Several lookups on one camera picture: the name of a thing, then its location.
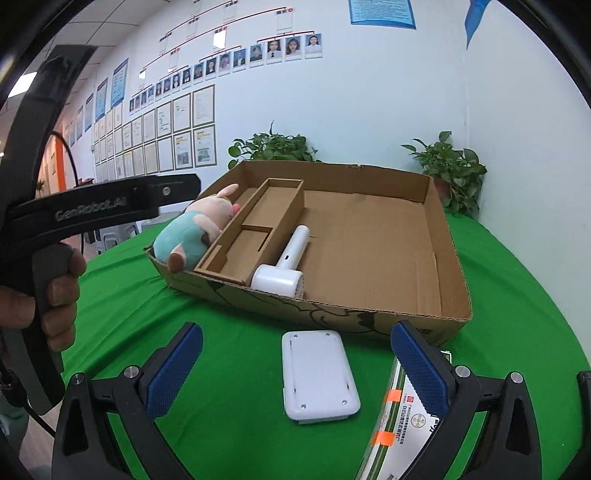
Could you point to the blue wall poster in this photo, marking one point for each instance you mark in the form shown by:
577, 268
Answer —
88, 113
119, 83
101, 99

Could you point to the grey plastic stool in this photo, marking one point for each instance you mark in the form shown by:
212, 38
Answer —
115, 237

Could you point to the wall chart of portrait photos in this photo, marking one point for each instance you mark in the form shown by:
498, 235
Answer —
272, 48

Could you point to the white plastic case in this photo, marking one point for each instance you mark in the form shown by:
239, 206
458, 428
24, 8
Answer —
318, 374

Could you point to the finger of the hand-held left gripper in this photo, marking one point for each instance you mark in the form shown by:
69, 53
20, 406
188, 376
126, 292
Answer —
175, 187

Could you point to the green tablecloth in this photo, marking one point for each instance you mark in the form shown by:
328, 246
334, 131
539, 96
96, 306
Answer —
231, 415

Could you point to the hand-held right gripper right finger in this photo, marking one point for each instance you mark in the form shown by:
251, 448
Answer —
422, 369

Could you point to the blue notice board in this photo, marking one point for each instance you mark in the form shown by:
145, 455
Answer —
382, 11

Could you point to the blue wall banner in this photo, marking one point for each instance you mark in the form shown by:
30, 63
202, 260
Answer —
475, 21

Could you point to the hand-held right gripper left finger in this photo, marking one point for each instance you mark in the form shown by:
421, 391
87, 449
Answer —
173, 369

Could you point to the long green white carton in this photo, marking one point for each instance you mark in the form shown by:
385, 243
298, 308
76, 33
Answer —
397, 429

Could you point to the large shallow cardboard box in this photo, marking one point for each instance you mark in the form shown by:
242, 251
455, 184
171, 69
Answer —
369, 240

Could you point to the bushy potted green plant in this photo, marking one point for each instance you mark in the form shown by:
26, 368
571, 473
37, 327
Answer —
272, 145

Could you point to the narrow brown cardboard box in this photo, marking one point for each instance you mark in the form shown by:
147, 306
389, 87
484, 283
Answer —
272, 207

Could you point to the person's left hand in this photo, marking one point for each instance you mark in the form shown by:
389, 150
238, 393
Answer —
62, 318

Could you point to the wall of framed certificates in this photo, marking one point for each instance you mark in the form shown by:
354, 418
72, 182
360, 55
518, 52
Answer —
203, 145

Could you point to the white hair dryer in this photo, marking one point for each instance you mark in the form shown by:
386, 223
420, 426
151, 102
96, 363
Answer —
277, 277

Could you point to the plush pig toy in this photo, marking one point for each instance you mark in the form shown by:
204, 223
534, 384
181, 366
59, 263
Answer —
184, 230

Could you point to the small potted green plant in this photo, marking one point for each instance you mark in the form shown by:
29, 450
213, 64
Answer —
455, 170

